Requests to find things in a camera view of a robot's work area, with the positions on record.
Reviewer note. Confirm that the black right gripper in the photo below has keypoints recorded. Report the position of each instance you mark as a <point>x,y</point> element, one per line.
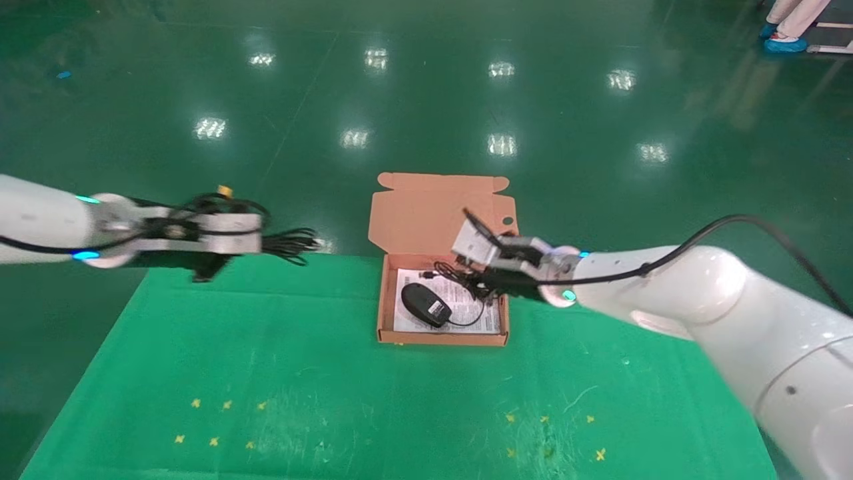
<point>513,283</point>

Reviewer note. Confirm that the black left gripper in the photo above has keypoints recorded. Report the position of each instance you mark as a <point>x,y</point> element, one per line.
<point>206,266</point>

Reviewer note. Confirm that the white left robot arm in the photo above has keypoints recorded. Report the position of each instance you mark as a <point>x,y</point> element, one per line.
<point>40,216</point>

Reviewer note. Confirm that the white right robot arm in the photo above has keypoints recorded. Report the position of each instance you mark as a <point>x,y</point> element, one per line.
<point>733,313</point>

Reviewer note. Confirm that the open brown cardboard box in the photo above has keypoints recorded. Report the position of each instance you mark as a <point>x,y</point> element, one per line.
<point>413,220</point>

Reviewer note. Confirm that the white printed instruction sheet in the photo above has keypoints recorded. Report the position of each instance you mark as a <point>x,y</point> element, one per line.
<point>491,321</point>

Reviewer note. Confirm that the green table cloth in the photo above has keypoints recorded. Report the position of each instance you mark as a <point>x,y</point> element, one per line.
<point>333,373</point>

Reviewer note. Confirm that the person in light trousers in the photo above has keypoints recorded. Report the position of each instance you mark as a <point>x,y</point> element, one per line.
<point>800,16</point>

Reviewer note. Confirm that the white table foot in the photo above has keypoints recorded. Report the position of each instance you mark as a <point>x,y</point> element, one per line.
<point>833,48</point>

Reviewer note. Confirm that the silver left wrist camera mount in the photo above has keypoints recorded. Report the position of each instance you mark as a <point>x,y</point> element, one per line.
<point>226,233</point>

